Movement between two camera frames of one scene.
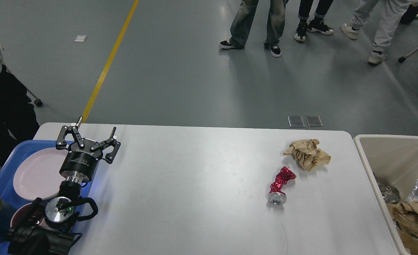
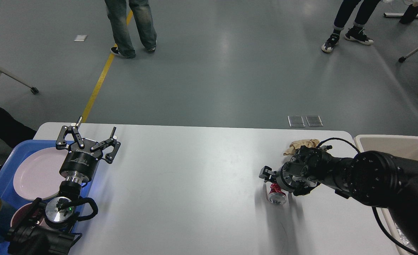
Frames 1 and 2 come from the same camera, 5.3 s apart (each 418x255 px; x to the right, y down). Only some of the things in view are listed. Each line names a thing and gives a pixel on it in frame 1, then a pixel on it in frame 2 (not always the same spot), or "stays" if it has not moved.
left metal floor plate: (296, 121) stays
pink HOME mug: (19, 214) stays
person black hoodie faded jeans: (242, 23) -> (116, 10)
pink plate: (36, 173) stays
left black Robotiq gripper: (79, 164) stays
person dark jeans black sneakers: (317, 24) -> (366, 9)
